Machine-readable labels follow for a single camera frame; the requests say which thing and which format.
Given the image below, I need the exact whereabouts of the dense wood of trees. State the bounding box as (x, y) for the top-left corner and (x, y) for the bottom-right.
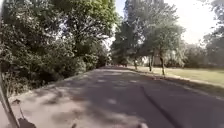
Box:
(0, 0), (120, 98)

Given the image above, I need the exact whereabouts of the green grass field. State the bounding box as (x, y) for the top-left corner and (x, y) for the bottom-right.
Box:
(133, 65), (224, 99)

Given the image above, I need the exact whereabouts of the distant line of trees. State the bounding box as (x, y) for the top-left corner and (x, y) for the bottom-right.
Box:
(182, 29), (224, 70)

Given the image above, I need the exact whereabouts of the row of trees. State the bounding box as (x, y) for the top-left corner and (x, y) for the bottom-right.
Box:
(109, 0), (188, 77)

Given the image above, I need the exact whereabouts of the grey asphalt path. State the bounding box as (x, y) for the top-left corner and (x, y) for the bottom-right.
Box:
(0, 66), (224, 128)

